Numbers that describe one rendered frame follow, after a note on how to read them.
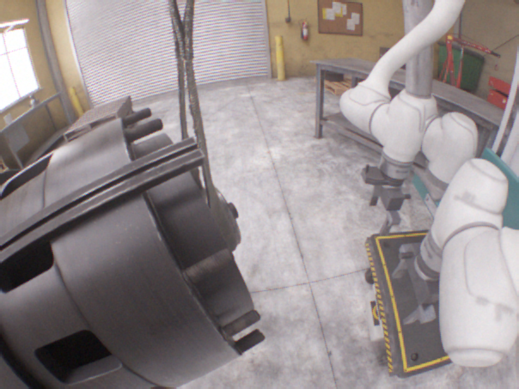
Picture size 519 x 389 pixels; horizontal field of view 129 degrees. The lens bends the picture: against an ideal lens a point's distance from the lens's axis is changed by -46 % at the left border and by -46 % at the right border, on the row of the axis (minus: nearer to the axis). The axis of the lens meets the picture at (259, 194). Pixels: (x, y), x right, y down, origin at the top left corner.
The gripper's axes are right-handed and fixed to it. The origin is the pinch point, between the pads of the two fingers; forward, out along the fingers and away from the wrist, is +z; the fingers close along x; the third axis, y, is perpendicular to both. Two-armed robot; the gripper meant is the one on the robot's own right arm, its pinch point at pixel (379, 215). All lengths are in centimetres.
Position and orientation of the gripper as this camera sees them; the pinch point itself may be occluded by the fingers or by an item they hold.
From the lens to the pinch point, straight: 77.3
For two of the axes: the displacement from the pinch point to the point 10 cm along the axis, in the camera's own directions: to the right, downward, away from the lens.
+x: 0.7, -6.5, 7.5
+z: 0.9, 7.6, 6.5
